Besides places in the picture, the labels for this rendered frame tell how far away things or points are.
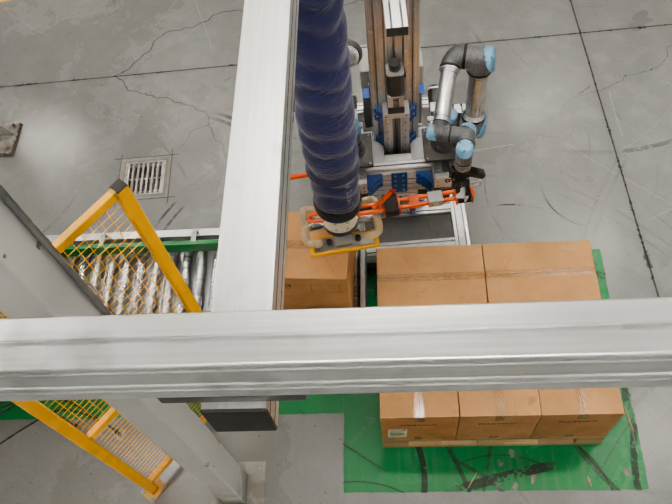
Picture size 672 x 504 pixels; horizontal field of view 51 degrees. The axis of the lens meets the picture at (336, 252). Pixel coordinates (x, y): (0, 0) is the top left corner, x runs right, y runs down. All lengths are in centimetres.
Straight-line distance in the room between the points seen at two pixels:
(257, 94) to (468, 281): 274
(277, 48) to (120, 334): 72
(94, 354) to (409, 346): 41
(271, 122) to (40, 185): 443
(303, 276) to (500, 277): 112
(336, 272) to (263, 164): 230
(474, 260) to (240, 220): 291
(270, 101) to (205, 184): 384
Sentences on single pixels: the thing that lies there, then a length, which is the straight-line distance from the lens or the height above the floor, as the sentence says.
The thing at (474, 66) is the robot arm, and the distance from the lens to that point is 342.
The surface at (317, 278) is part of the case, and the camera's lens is 354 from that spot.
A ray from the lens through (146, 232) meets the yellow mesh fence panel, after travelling 280.
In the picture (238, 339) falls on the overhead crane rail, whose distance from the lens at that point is 95.
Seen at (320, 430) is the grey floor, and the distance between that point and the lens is 424.
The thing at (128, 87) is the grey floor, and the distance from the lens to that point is 603.
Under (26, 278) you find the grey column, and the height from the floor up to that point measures 263.
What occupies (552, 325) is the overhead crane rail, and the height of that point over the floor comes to 321.
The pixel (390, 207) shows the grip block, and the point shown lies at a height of 123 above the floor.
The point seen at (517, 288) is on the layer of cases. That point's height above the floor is 54.
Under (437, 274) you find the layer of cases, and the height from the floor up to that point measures 54.
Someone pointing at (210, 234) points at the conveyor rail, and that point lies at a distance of 422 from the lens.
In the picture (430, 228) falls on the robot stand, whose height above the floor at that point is 21.
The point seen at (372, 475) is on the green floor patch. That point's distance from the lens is 415.
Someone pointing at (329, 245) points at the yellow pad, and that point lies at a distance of 343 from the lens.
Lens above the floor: 405
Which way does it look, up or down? 59 degrees down
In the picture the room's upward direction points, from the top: 10 degrees counter-clockwise
